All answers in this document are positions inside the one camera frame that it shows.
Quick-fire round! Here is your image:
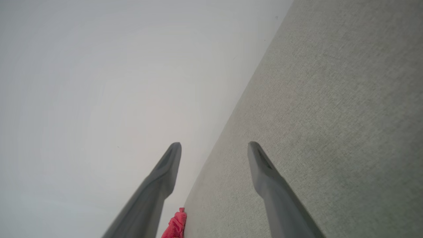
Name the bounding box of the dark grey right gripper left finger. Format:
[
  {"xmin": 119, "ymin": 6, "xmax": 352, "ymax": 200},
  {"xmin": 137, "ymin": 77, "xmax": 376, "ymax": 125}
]
[{"xmin": 102, "ymin": 142, "xmax": 182, "ymax": 238}]

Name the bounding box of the red shirt with white trim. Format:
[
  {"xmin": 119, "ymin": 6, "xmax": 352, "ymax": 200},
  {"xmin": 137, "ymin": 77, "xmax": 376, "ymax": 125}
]
[{"xmin": 161, "ymin": 207, "xmax": 187, "ymax": 238}]

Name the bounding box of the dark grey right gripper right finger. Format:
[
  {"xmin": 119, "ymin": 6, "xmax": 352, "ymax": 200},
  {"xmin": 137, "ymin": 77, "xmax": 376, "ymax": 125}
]
[{"xmin": 248, "ymin": 141, "xmax": 326, "ymax": 238}]

